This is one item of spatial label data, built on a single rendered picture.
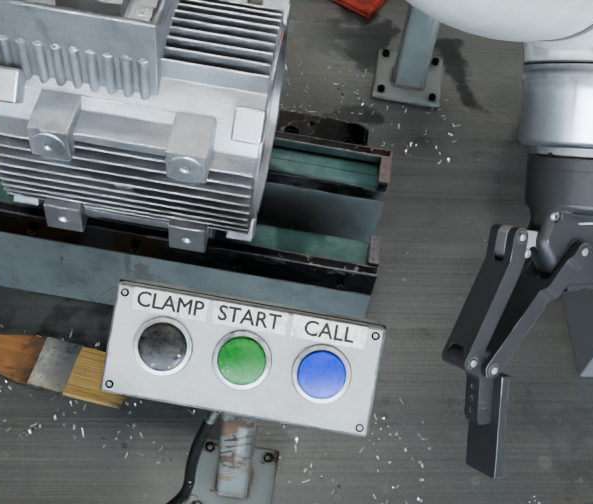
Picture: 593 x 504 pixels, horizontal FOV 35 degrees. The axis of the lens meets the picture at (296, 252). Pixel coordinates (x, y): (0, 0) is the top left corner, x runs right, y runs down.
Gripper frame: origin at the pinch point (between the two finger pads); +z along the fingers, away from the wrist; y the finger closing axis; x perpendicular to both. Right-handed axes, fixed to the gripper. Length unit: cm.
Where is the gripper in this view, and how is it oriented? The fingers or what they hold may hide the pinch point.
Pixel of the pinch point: (559, 441)
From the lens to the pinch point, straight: 69.9
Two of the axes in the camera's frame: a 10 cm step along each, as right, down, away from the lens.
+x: -4.8, -1.5, 8.6
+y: 8.8, -0.3, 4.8
